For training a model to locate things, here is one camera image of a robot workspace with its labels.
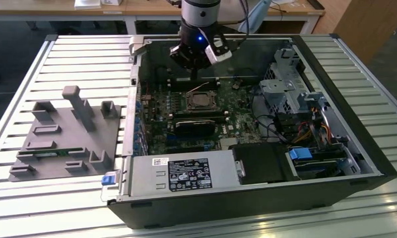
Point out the wooden desk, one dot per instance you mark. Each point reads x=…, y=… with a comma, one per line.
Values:
x=36, y=11

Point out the blue disk carrier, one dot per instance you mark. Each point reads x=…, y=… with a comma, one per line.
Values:
x=300, y=155

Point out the metal drive cage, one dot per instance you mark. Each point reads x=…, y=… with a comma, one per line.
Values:
x=277, y=89

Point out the black open PC case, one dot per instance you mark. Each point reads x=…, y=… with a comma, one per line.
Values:
x=218, y=210

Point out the grey case latch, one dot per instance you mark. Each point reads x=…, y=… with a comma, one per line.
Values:
x=136, y=45

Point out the green motherboard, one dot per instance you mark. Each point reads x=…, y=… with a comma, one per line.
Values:
x=241, y=119

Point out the pale blue teach pendant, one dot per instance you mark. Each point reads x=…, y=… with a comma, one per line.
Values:
x=256, y=17

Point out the wooden cabinet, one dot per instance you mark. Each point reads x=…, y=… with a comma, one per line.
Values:
x=366, y=24

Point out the white box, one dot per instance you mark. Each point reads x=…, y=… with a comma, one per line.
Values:
x=110, y=2
x=85, y=3

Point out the black graphics card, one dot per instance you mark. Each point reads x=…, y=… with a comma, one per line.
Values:
x=194, y=129

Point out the silver topped CPU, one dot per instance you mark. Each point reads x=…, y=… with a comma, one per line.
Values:
x=201, y=99

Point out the black plastic shroud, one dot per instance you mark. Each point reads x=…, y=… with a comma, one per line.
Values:
x=264, y=161

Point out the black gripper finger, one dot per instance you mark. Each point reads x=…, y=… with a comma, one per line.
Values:
x=181, y=55
x=201, y=60

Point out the silver chipset heatsink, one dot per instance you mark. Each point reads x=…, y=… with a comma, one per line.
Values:
x=228, y=143

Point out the black RAM slot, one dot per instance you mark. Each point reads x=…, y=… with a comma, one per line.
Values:
x=180, y=89
x=198, y=113
x=180, y=83
x=198, y=118
x=202, y=80
x=180, y=86

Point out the blue case latch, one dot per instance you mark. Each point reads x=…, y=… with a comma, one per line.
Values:
x=108, y=180

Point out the CPU socket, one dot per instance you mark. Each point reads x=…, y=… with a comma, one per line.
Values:
x=188, y=107

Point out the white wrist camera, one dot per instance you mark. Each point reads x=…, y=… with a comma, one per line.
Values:
x=218, y=55

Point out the silver power supply unit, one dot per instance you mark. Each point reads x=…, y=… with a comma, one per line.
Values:
x=145, y=173

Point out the grey plastic parts rack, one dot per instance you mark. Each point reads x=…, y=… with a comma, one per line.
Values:
x=72, y=148

